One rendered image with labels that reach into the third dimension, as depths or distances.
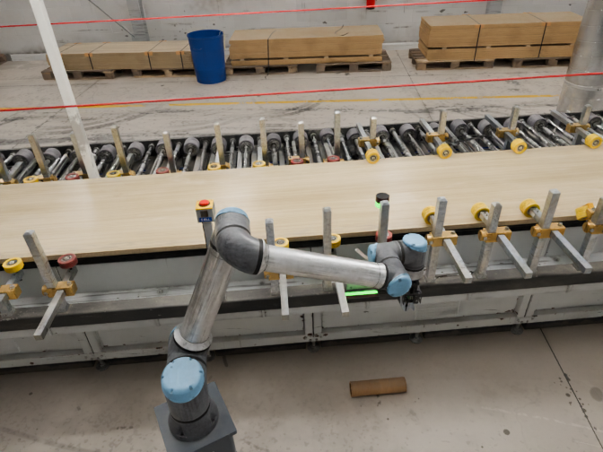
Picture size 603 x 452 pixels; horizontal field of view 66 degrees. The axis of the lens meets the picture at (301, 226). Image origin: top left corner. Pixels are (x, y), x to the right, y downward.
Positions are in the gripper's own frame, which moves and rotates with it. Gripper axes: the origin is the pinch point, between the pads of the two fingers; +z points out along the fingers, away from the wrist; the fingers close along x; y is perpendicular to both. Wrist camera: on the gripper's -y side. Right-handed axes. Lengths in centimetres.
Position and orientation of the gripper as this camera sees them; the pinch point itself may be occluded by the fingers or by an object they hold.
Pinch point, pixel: (405, 307)
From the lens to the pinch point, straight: 201.0
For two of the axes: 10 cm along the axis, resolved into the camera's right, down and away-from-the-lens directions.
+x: 10.0, -0.7, 0.4
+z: 0.4, 8.2, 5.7
